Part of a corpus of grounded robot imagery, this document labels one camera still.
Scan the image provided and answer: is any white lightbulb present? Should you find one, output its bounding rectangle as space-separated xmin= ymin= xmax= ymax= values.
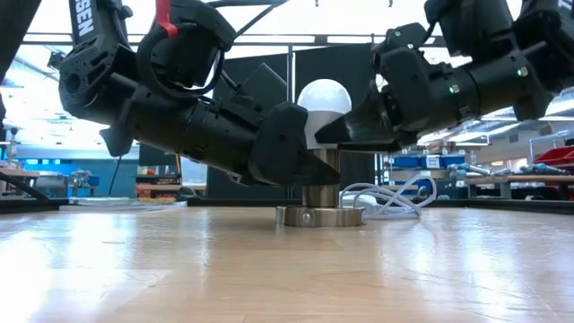
xmin=297 ymin=78 xmax=353 ymax=151

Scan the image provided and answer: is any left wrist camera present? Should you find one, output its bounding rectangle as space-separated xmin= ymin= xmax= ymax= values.
xmin=136 ymin=0 xmax=238 ymax=98

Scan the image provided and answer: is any thin black hanging cable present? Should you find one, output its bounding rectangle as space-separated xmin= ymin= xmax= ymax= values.
xmin=109 ymin=154 xmax=126 ymax=196

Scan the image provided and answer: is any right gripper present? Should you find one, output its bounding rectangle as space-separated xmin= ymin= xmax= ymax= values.
xmin=315 ymin=44 xmax=482 ymax=153

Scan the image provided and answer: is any metal lamp base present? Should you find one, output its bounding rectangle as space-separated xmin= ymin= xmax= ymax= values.
xmin=274 ymin=147 xmax=367 ymax=228

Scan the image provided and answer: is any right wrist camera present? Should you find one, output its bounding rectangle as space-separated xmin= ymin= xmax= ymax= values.
xmin=375 ymin=22 xmax=434 ymax=53

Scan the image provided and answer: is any wooden shelf with boxes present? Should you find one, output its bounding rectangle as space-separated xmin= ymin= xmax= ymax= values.
xmin=135 ymin=173 xmax=183 ymax=201

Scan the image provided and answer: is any clear plastic box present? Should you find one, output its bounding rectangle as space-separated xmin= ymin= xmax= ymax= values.
xmin=179 ymin=156 xmax=209 ymax=186

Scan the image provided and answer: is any red storage bin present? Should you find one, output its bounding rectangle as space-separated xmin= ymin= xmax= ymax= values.
xmin=533 ymin=145 xmax=574 ymax=170

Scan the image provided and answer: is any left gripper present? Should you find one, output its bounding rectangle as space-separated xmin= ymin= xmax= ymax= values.
xmin=99 ymin=62 xmax=342 ymax=188

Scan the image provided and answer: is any black aluminium rig frame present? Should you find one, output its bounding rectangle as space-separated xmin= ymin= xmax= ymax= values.
xmin=0 ymin=196 xmax=574 ymax=215

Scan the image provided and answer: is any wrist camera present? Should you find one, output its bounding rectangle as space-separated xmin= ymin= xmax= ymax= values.
xmin=375 ymin=22 xmax=434 ymax=53
xmin=136 ymin=0 xmax=238 ymax=98

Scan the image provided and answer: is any grey stand with knob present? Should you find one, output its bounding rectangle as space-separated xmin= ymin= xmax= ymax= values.
xmin=6 ymin=127 xmax=22 ymax=170

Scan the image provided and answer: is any wooden table black leg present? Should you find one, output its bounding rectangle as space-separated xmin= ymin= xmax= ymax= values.
xmin=0 ymin=168 xmax=51 ymax=202

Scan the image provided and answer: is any blue storage bins row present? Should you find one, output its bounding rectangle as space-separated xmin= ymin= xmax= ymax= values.
xmin=392 ymin=154 xmax=466 ymax=170

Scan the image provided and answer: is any black monitor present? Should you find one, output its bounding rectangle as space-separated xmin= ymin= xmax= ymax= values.
xmin=138 ymin=143 xmax=180 ymax=167

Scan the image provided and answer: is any white lamp power cord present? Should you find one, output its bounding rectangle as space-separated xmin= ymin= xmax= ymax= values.
xmin=338 ymin=173 xmax=439 ymax=222

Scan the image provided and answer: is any red tape strip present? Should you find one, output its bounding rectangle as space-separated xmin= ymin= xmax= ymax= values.
xmin=154 ymin=0 xmax=179 ymax=39

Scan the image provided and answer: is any wooden workbench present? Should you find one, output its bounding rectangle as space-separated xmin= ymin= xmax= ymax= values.
xmin=465 ymin=173 xmax=574 ymax=199

